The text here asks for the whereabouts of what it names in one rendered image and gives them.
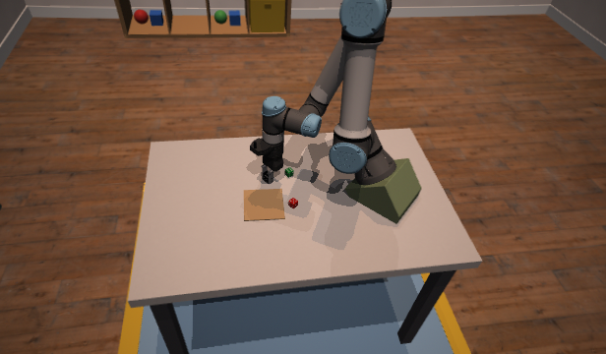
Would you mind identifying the orange flat mat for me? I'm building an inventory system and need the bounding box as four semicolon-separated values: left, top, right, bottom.
244;189;285;221

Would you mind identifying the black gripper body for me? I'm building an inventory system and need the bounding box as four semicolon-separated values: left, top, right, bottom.
250;131;284;172

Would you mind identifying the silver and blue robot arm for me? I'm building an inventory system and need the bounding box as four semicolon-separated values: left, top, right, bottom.
262;0;396;185

